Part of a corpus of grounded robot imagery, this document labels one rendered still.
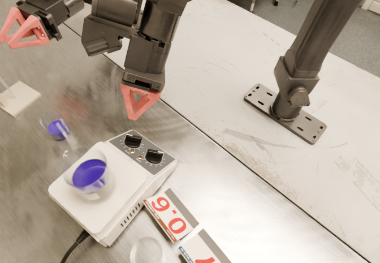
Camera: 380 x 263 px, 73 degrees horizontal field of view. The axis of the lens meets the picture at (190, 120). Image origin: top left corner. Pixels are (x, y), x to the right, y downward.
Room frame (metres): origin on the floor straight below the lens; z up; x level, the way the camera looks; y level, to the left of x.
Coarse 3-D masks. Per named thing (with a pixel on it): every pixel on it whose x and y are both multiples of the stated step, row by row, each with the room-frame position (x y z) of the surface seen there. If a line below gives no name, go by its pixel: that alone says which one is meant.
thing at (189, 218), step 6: (162, 192) 0.17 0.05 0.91; (168, 192) 0.17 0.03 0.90; (150, 198) 0.15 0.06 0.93; (168, 198) 0.16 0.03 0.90; (174, 198) 0.16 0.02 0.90; (144, 204) 0.13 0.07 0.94; (174, 204) 0.15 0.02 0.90; (180, 204) 0.15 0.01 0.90; (180, 210) 0.14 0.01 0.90; (186, 210) 0.14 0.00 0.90; (186, 216) 0.13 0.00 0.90; (192, 216) 0.13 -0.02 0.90; (186, 222) 0.11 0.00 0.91; (192, 222) 0.12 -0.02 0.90; (198, 222) 0.12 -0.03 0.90; (162, 228) 0.09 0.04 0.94; (192, 228) 0.10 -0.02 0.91; (168, 234) 0.09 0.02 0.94; (186, 234) 0.09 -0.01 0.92
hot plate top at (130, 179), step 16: (96, 144) 0.22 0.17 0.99; (112, 160) 0.19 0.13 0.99; (128, 176) 0.16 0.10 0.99; (144, 176) 0.17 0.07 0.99; (64, 192) 0.13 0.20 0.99; (128, 192) 0.14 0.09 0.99; (80, 208) 0.11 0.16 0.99; (96, 208) 0.11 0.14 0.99; (112, 208) 0.11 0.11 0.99; (96, 224) 0.09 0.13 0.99
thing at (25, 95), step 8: (16, 88) 0.41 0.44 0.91; (24, 88) 0.41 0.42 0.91; (0, 96) 0.35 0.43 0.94; (8, 96) 0.38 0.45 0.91; (16, 96) 0.38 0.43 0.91; (24, 96) 0.38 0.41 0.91; (32, 96) 0.39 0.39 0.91; (40, 96) 0.39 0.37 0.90; (0, 104) 0.36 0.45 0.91; (8, 104) 0.36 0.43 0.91; (16, 104) 0.36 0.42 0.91; (24, 104) 0.36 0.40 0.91; (8, 112) 0.34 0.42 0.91; (16, 112) 0.34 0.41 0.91
